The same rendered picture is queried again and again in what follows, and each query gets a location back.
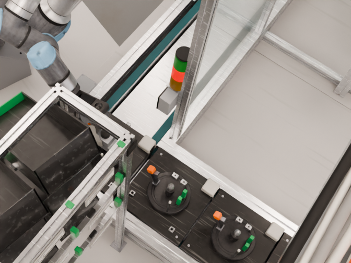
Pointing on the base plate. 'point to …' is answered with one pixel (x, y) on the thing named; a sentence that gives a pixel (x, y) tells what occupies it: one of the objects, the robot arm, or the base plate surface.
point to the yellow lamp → (175, 84)
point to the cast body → (108, 140)
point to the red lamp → (177, 75)
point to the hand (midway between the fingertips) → (106, 137)
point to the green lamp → (180, 66)
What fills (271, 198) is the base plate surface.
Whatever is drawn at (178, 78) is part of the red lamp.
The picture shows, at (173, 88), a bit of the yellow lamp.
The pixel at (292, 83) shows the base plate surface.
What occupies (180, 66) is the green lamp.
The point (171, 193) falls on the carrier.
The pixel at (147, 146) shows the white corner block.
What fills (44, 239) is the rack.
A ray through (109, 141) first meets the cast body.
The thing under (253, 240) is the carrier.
